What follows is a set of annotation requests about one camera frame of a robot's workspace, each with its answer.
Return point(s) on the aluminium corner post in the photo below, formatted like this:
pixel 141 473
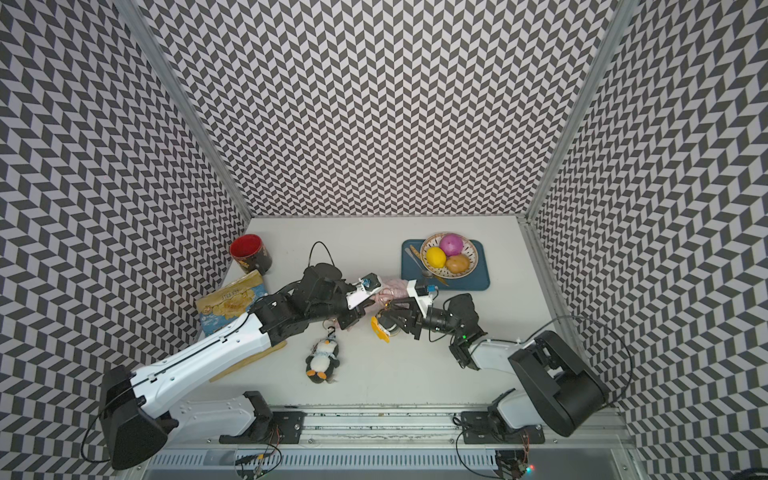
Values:
pixel 604 55
pixel 134 19

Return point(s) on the black red floral mug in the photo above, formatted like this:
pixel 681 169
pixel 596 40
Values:
pixel 251 254

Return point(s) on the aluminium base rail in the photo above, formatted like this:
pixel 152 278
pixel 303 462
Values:
pixel 441 442

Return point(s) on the brown toy potato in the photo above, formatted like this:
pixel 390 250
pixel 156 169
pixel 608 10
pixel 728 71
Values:
pixel 458 264

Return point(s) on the gold snack bag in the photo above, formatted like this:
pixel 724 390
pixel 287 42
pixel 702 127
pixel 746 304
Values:
pixel 234 312

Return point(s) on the pink fluffy bag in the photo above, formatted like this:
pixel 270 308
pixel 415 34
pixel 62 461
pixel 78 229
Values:
pixel 391 290

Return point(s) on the yellow toy lemon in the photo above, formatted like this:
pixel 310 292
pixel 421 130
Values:
pixel 436 257

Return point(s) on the penguin plush charm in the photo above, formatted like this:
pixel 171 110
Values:
pixel 322 361

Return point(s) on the gold knife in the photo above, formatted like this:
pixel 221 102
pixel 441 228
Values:
pixel 421 258

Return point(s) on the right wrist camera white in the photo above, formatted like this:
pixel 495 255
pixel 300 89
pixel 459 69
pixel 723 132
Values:
pixel 423 293

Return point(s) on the teal tray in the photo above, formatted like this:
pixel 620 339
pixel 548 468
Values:
pixel 479 280

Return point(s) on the silver spoon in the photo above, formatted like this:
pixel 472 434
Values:
pixel 424 272

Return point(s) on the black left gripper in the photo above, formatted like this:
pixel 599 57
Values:
pixel 353 315

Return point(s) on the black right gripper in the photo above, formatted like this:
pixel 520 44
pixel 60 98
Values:
pixel 412 316

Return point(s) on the aluminium corner post right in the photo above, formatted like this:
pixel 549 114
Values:
pixel 604 55

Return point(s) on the grey plush yellow flower charm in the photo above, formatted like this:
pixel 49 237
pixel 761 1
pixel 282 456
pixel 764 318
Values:
pixel 385 326

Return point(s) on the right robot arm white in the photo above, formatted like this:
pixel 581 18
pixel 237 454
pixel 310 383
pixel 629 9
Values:
pixel 557 388

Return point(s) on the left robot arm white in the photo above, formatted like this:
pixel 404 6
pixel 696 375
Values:
pixel 135 406

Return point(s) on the purple toy fruit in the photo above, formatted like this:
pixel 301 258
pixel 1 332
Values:
pixel 452 244

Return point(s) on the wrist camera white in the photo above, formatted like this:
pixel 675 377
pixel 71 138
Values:
pixel 365 289
pixel 423 293

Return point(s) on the aluminium corner post left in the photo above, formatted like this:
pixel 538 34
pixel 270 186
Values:
pixel 134 19

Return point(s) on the patterned ceramic bowl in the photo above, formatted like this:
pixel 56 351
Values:
pixel 471 249

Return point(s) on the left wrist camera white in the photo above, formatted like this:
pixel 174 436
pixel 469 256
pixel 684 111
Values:
pixel 365 289

